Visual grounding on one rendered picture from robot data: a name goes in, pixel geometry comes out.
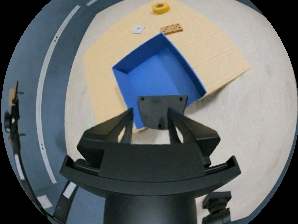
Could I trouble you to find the yellow tape roll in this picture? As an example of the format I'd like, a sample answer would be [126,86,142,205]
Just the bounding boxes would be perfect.
[152,3,170,14]

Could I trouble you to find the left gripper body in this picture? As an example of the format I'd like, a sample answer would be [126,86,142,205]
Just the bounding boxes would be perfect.
[12,100,19,119]

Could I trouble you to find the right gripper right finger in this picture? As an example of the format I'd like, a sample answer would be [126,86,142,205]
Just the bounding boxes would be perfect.
[168,107,221,157]

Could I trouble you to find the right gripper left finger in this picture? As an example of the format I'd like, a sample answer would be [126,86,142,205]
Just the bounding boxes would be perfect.
[81,107,134,144]

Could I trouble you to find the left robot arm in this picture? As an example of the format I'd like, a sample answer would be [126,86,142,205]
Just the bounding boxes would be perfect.
[4,108,78,224]

